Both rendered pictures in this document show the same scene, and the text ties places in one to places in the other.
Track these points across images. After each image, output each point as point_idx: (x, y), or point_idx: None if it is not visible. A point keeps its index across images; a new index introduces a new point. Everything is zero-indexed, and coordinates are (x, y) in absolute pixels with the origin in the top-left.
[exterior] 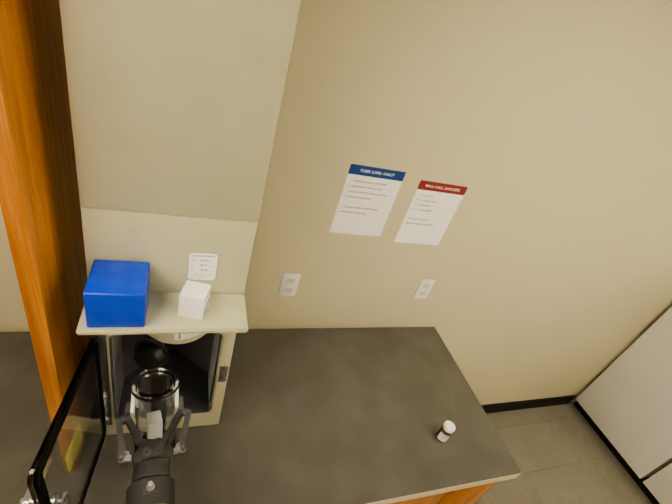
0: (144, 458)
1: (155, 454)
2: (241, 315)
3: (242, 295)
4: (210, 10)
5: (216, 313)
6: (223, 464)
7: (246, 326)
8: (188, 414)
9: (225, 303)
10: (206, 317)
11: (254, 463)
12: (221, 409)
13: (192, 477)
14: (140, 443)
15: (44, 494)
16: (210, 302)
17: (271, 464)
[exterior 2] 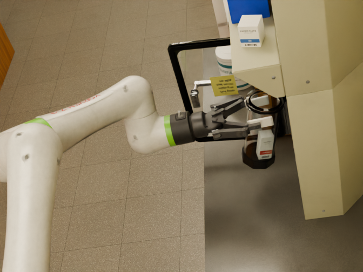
0: (208, 116)
1: (210, 120)
2: (249, 66)
3: (277, 63)
4: None
5: (250, 53)
6: (261, 228)
7: (235, 70)
8: (241, 129)
9: (264, 55)
10: (245, 48)
11: (260, 253)
12: (323, 220)
13: (251, 206)
14: (219, 110)
15: (174, 66)
16: (264, 47)
17: (258, 269)
